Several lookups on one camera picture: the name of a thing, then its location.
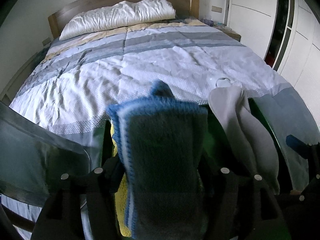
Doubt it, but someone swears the grey sock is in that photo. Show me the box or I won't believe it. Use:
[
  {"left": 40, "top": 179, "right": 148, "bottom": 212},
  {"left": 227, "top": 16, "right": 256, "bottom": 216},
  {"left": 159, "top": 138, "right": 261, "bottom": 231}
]
[{"left": 208, "top": 86, "right": 280, "bottom": 195}]

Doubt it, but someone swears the grey blue-trimmed cloth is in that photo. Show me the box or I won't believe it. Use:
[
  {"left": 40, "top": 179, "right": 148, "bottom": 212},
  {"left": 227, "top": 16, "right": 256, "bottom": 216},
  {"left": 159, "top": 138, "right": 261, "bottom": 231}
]
[{"left": 106, "top": 80, "right": 208, "bottom": 239}]

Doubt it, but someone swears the yellow white towel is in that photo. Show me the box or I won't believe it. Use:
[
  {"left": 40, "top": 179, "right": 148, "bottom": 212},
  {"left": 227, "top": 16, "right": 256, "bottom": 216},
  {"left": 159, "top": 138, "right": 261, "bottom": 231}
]
[{"left": 109, "top": 125, "right": 133, "bottom": 238}]

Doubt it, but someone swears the green tray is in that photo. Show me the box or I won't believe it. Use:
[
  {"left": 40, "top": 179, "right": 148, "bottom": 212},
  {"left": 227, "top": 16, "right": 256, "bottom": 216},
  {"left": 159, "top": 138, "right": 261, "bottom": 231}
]
[{"left": 100, "top": 97, "right": 309, "bottom": 240}]

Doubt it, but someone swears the white sliding wardrobe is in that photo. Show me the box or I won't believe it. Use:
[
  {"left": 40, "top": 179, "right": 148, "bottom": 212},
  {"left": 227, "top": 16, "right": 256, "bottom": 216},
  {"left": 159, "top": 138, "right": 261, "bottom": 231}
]
[{"left": 226, "top": 0, "right": 319, "bottom": 119}]

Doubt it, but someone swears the right wooden nightstand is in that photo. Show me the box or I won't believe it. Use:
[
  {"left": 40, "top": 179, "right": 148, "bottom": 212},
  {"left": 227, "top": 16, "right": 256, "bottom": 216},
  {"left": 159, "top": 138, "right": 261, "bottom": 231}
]
[{"left": 215, "top": 25, "right": 241, "bottom": 42}]

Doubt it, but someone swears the white rolled duvet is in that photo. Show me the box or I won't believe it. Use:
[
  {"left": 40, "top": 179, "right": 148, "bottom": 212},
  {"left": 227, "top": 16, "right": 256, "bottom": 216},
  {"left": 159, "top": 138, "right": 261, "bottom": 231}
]
[{"left": 59, "top": 0, "right": 176, "bottom": 41}]

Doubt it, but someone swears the striped blue bed cover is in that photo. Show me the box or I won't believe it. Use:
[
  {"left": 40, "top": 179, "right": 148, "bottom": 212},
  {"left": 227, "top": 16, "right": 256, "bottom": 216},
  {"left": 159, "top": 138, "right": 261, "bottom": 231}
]
[{"left": 0, "top": 21, "right": 320, "bottom": 240}]

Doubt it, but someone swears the dark glass jar wooden lid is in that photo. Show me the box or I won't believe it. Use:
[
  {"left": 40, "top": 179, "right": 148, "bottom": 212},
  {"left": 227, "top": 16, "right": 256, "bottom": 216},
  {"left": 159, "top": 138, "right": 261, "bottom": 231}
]
[{"left": 1, "top": 103, "right": 91, "bottom": 207}]

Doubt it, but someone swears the right wall socket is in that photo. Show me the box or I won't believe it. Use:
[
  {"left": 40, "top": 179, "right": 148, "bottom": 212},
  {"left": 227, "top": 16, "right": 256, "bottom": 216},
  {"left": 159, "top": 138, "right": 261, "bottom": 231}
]
[{"left": 212, "top": 5, "right": 222, "bottom": 13}]

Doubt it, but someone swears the wall socket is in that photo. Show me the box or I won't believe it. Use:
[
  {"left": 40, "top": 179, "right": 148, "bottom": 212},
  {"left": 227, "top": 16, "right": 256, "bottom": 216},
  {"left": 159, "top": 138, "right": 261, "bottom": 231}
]
[
  {"left": 42, "top": 37, "right": 51, "bottom": 47},
  {"left": 212, "top": 5, "right": 222, "bottom": 13}
]

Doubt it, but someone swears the left wall socket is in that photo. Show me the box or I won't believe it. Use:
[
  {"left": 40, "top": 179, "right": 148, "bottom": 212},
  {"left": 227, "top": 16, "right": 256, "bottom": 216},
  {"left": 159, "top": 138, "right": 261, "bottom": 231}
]
[{"left": 42, "top": 37, "right": 51, "bottom": 47}]

